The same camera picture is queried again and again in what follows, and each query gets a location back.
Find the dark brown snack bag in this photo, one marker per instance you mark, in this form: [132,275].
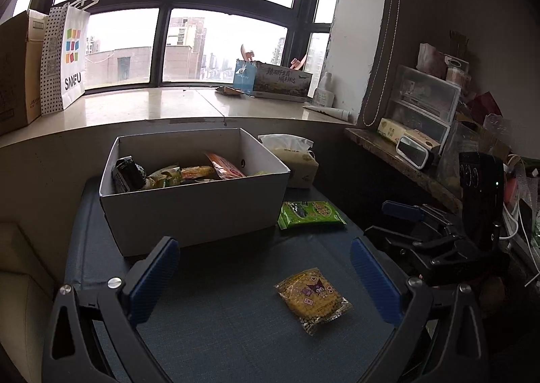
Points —
[198,172]

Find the white framed mirror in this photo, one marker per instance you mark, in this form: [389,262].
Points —
[412,152]

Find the printed tissue box on sill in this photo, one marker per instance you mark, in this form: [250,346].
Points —
[261,80]

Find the white cardboard storage box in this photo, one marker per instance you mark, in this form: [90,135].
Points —
[193,213]

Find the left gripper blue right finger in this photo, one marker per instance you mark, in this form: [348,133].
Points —
[383,280]

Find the small beige tissue box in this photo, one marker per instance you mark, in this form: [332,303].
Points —
[394,131]

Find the black white snack packet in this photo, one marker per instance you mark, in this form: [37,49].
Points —
[128,176]

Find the clear plastic drawer unit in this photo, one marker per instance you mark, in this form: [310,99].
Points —
[422,102]

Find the white bottle on sill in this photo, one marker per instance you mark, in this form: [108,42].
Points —
[323,96]

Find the soft tissue pack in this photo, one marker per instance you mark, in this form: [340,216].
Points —
[297,154]

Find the small wrapper on sill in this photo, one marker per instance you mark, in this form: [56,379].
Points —
[228,91]

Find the yellow cracker packet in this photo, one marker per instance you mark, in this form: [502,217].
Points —
[312,298]

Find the green wet wipes pack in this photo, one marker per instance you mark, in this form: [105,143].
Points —
[304,213]

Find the white tube on sill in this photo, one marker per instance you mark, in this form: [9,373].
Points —
[337,113]

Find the dotted paper bag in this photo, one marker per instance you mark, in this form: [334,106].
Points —
[50,68]

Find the brown cardboard box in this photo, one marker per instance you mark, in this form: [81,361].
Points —
[21,49]

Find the white SANFU paper bag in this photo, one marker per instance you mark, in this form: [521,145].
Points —
[74,50]

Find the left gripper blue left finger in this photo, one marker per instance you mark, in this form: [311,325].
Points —
[149,277]

